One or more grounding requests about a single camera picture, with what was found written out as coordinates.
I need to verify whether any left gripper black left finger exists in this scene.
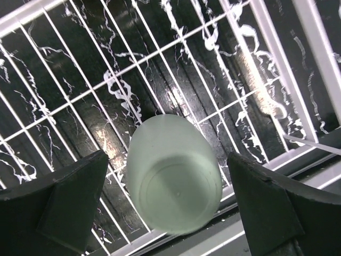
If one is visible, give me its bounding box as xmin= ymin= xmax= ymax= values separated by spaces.
xmin=1 ymin=150 xmax=108 ymax=255

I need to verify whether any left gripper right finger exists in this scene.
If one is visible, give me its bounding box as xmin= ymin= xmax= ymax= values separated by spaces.
xmin=228 ymin=152 xmax=340 ymax=255

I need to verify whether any light green plastic cup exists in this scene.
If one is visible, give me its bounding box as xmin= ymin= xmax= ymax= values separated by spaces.
xmin=127 ymin=114 xmax=223 ymax=235

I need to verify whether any white wire dish rack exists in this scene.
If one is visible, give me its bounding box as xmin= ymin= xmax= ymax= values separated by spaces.
xmin=0 ymin=0 xmax=341 ymax=256

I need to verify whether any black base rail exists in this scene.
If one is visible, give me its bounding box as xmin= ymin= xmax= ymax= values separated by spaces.
xmin=87 ymin=154 xmax=341 ymax=256

